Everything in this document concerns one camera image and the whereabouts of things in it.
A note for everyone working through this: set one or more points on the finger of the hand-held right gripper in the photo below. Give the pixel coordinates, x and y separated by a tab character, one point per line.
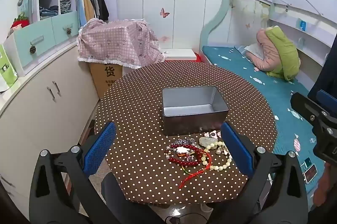
306	105
327	99

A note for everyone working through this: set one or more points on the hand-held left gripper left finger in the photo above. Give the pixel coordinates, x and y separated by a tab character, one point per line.
101	147

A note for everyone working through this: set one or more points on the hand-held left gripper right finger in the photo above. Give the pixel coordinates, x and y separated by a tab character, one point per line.
237	153

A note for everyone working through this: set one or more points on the pink cartoon charm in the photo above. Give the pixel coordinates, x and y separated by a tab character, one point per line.
227	152
217	134

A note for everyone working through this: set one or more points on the pearl earring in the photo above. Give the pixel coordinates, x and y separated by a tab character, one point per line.
219	151

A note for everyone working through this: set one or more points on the pale jade pendant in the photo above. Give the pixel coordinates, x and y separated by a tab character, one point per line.
206	141

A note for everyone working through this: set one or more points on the white charm with grey button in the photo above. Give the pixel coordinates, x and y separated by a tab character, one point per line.
209	135

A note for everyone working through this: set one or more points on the white flower pendant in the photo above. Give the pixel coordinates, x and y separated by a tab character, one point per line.
183	151

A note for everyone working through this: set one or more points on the grey metal tin box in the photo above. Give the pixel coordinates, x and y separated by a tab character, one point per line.
189	118

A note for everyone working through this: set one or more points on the person's right hand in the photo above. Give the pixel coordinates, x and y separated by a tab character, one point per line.
325	184

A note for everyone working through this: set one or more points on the dark blue panel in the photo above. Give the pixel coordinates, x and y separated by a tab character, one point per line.
326	73

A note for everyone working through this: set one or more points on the blue printed bedsheet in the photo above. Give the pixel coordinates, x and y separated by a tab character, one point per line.
276	97

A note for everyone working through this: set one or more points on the white smartphone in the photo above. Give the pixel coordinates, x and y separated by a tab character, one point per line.
310	174

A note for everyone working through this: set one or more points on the brown polka dot tablecloth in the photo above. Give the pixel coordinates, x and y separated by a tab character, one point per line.
137	113

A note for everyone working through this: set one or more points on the pink and green quilt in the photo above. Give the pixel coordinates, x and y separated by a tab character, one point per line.
281	55

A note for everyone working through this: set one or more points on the brown cardboard box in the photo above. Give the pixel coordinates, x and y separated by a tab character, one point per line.
105	79

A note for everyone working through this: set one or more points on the white low cabinet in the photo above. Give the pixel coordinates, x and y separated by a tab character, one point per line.
39	108

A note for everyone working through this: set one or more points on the white pillow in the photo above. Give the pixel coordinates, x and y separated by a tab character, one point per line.
252	51

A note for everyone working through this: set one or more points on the small blue card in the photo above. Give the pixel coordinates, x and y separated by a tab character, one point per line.
302	24

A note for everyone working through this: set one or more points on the pink checkered cloth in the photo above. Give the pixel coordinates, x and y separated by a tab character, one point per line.
118	39

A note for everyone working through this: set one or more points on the white flat box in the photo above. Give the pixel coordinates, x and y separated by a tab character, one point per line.
179	54

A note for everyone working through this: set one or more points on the green and white bag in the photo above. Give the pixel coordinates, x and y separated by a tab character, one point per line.
6	68

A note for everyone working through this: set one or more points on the teal drawer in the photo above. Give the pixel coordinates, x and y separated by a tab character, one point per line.
65	26
31	39

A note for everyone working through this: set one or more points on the folded blue jeans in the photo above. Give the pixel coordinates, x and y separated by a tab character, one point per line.
48	11

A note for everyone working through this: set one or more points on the folded grey clothes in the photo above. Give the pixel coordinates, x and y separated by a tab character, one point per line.
65	5

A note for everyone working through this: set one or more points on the row of hanging clothes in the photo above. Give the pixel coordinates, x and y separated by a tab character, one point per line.
90	0

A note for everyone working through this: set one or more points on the pink butterfly sticker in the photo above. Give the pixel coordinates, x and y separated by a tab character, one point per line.
164	12

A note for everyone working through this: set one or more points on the red and green plush toy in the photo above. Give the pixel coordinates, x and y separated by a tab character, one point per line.
19	21

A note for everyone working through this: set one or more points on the small butterfly wall sticker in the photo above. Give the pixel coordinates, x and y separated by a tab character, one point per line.
247	26

